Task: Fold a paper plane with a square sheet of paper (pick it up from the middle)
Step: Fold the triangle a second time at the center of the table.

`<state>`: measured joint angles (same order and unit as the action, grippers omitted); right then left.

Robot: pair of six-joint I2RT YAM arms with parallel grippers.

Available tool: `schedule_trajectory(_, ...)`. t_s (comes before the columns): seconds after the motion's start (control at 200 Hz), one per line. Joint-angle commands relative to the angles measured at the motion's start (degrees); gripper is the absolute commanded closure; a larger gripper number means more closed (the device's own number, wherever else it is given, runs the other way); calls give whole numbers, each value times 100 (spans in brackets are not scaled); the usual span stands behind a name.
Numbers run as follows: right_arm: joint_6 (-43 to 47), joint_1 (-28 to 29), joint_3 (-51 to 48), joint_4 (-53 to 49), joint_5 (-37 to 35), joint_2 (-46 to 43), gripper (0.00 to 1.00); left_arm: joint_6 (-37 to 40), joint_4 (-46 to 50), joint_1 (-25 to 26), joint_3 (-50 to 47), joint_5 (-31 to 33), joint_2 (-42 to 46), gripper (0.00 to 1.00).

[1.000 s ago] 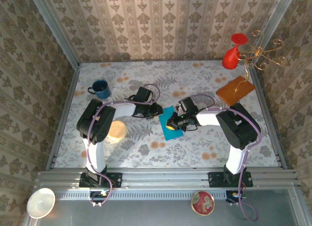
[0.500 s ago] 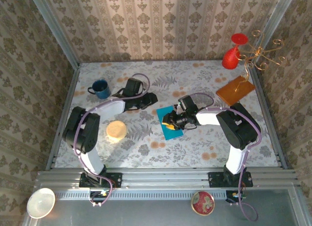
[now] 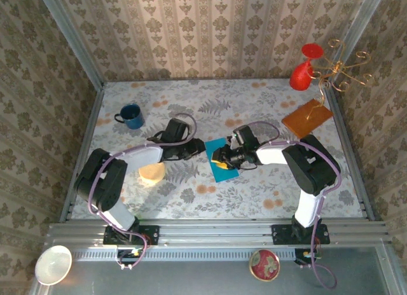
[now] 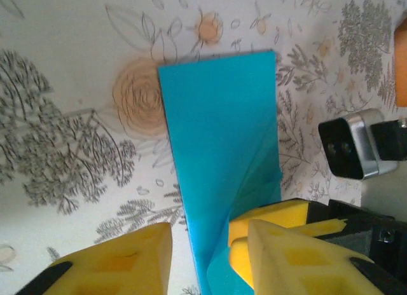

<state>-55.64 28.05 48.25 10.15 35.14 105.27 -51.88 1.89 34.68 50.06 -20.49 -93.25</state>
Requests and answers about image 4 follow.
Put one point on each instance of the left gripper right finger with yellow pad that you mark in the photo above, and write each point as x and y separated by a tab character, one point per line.
302	269

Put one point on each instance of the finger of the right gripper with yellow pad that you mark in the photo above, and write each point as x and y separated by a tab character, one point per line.
280	215
327	229

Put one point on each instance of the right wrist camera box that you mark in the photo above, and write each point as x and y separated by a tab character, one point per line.
340	148

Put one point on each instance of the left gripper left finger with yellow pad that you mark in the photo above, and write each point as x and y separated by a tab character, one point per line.
127	263

